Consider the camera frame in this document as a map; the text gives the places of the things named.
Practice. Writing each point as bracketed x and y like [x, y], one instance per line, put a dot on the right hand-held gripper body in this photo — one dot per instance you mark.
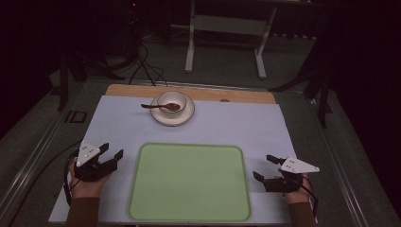
[296, 166]

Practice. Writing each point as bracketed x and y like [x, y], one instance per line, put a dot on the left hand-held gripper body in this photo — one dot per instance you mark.
[90, 170]

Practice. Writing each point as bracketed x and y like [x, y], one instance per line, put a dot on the person's left hand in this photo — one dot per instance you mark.
[85, 188]

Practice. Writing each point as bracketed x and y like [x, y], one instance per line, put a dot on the person's right hand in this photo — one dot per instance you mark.
[298, 196]

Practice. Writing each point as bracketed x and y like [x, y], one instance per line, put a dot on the brown wooden spoon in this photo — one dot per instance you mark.
[157, 106]

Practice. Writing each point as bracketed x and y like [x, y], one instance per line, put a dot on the white table cover sheet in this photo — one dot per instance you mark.
[220, 126]

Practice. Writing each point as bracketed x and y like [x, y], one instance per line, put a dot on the white saucer plate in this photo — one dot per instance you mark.
[171, 119]

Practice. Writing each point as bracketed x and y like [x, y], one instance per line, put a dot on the green tray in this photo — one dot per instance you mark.
[189, 183]

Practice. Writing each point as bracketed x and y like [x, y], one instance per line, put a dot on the black metal stand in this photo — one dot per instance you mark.
[323, 94]

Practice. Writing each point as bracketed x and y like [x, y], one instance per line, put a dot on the black tripod stand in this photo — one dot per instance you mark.
[64, 82]

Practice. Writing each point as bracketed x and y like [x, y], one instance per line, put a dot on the white bowl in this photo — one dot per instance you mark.
[171, 98]

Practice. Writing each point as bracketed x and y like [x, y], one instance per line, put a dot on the black equipment tower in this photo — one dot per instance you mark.
[133, 28]

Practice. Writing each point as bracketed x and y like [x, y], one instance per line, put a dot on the black floor bracket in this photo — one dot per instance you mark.
[75, 116]

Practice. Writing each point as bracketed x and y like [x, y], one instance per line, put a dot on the metal floor rail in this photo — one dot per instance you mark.
[340, 170]
[220, 86]
[34, 157]

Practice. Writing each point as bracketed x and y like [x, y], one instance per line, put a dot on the white metal desk frame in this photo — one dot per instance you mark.
[227, 25]

